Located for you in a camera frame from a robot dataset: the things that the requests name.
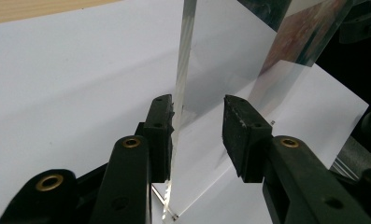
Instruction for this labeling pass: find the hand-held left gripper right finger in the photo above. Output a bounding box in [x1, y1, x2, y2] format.
[222, 94, 371, 224]

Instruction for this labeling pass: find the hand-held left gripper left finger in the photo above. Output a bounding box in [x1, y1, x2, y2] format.
[89, 93, 175, 224]

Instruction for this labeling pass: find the clear acrylic photo frame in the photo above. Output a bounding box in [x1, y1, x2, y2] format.
[161, 0, 355, 223]

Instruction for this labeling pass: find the reddish photo print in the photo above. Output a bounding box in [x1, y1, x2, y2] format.
[261, 0, 354, 76]

